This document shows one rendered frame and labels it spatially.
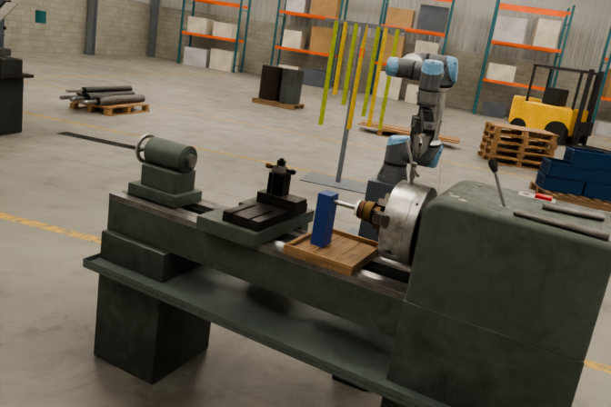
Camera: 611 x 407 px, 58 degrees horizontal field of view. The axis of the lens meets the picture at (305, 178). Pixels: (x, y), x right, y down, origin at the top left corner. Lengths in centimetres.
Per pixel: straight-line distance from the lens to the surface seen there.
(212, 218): 237
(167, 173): 267
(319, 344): 232
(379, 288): 213
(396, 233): 205
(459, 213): 191
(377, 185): 270
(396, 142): 269
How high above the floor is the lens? 169
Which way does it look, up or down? 13 degrees down
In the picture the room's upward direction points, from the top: 9 degrees clockwise
